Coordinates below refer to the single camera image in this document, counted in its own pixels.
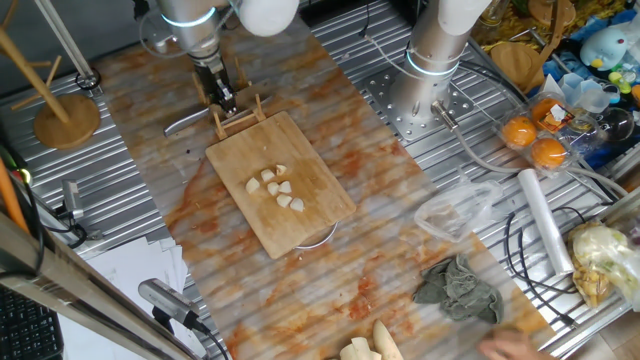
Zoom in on orange fruit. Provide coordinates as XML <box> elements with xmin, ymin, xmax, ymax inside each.
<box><xmin>501</xmin><ymin>115</ymin><xmax>538</xmax><ymax>149</ymax></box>
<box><xmin>530</xmin><ymin>97</ymin><xmax>566</xmax><ymax>129</ymax></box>
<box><xmin>529</xmin><ymin>137</ymin><xmax>568</xmax><ymax>170</ymax></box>

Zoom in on black cable on frame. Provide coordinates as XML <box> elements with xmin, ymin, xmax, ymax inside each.
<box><xmin>0</xmin><ymin>144</ymin><xmax>47</xmax><ymax>281</ymax></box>

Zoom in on dark glass bowl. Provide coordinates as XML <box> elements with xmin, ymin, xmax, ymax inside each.
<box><xmin>597</xmin><ymin>107</ymin><xmax>636</xmax><ymax>143</ymax></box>

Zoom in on steel loop handle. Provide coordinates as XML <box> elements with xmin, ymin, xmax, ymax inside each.
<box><xmin>294</xmin><ymin>221</ymin><xmax>340</xmax><ymax>250</ymax></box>

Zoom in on clear plastic wrap roll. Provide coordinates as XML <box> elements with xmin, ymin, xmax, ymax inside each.
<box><xmin>517</xmin><ymin>168</ymin><xmax>575</xmax><ymax>276</ymax></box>

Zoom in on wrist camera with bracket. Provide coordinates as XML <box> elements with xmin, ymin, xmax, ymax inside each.
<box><xmin>132</xmin><ymin>0</ymin><xmax>176</xmax><ymax>55</ymax></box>

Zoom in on thin black cable with plug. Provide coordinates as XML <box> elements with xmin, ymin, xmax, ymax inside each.
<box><xmin>503</xmin><ymin>206</ymin><xmax>587</xmax><ymax>329</ymax></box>

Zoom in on person's left hand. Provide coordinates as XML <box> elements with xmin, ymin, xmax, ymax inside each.
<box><xmin>476</xmin><ymin>328</ymin><xmax>557</xmax><ymax>360</ymax></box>

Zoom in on black computer keyboard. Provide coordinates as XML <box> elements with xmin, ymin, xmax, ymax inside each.
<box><xmin>0</xmin><ymin>287</ymin><xmax>65</xmax><ymax>360</ymax></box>

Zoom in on clear plastic cup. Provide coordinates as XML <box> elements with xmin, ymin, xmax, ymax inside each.
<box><xmin>559</xmin><ymin>73</ymin><xmax>621</xmax><ymax>115</ymax></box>

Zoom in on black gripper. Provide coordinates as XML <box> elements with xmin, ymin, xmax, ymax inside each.
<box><xmin>191</xmin><ymin>53</ymin><xmax>239</xmax><ymax>117</ymax></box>

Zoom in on blue penguin plush toy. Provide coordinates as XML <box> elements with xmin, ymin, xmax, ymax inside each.
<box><xmin>579</xmin><ymin>26</ymin><xmax>630</xmax><ymax>70</ymax></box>

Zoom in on yellow plastic bag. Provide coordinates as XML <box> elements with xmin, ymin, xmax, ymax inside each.
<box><xmin>472</xmin><ymin>0</ymin><xmax>626</xmax><ymax>56</ymax></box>

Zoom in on round wooden disc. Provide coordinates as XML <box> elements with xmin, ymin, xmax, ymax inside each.
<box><xmin>489</xmin><ymin>42</ymin><xmax>545</xmax><ymax>94</ymax></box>
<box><xmin>0</xmin><ymin>0</ymin><xmax>102</xmax><ymax>150</ymax></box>

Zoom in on wooden cutting board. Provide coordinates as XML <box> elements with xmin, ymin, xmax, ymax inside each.
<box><xmin>205</xmin><ymin>110</ymin><xmax>357</xmax><ymax>260</ymax></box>

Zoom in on white metal rod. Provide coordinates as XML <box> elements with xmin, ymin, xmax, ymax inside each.
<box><xmin>33</xmin><ymin>0</ymin><xmax>96</xmax><ymax>81</ymax></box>

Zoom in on grey hose with connector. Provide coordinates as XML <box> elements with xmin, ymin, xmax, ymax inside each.
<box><xmin>430</xmin><ymin>99</ymin><xmax>629</xmax><ymax>199</ymax></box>

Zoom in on green yellow toy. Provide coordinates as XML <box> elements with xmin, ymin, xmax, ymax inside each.
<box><xmin>607</xmin><ymin>68</ymin><xmax>639</xmax><ymax>95</ymax></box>

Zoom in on clear plastic bag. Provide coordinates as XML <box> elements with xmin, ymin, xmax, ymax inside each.
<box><xmin>413</xmin><ymin>177</ymin><xmax>506</xmax><ymax>244</ymax></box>

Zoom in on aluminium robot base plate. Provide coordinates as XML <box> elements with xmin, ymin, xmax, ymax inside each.
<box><xmin>363</xmin><ymin>67</ymin><xmax>475</xmax><ymax>143</ymax></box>

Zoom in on wooden stand with pole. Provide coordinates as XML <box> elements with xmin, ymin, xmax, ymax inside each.
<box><xmin>522</xmin><ymin>0</ymin><xmax>576</xmax><ymax>96</ymax></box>

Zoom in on black ring clamp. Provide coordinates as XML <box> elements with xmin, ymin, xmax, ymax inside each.
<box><xmin>74</xmin><ymin>68</ymin><xmax>103</xmax><ymax>92</ymax></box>

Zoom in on orange pole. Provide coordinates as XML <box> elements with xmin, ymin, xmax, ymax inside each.
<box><xmin>0</xmin><ymin>154</ymin><xmax>30</xmax><ymax>234</ymax></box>

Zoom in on oranges in plastic tray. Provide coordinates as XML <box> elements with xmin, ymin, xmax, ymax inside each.
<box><xmin>494</xmin><ymin>92</ymin><xmax>609</xmax><ymax>179</ymax></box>

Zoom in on wooden knife rack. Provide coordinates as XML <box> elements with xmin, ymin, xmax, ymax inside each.
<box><xmin>191</xmin><ymin>56</ymin><xmax>267</xmax><ymax>141</ymax></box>

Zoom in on stack of white papers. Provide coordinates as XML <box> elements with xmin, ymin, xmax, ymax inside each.
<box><xmin>58</xmin><ymin>235</ymin><xmax>214</xmax><ymax>360</ymax></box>

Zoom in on grey green rag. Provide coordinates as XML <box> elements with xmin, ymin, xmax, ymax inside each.
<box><xmin>412</xmin><ymin>253</ymin><xmax>505</xmax><ymax>325</ymax></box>

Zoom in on aluminium frame beam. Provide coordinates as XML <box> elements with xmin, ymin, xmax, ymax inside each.
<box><xmin>0</xmin><ymin>212</ymin><xmax>199</xmax><ymax>360</ymax></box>

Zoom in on orange marble pattern mat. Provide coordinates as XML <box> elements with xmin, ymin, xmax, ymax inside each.
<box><xmin>94</xmin><ymin>14</ymin><xmax>556</xmax><ymax>360</ymax></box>

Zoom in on silver camera on clamp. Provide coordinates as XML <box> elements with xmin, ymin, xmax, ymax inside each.
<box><xmin>47</xmin><ymin>178</ymin><xmax>104</xmax><ymax>250</ymax></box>

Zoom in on silver camera with black cable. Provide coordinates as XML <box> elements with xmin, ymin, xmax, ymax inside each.
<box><xmin>138</xmin><ymin>278</ymin><xmax>231</xmax><ymax>360</ymax></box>

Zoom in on plastic bag with food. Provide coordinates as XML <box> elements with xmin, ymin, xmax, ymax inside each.
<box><xmin>567</xmin><ymin>215</ymin><xmax>640</xmax><ymax>312</ymax></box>

